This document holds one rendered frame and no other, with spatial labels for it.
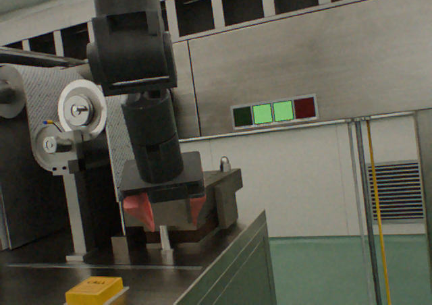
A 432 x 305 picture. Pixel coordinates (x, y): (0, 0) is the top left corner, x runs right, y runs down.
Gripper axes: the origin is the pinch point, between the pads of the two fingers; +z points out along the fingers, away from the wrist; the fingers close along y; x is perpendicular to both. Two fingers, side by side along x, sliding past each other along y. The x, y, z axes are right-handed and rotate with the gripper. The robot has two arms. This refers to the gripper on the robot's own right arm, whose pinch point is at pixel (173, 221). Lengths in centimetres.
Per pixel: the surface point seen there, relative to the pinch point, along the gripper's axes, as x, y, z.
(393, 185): -193, -153, 175
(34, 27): -104, 50, -6
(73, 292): -3.0, 19.6, 15.8
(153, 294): -2.1, 6.4, 18.1
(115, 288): -4.2, 13.2, 17.9
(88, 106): -42.1, 20.3, 0.1
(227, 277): -13.7, -6.5, 31.3
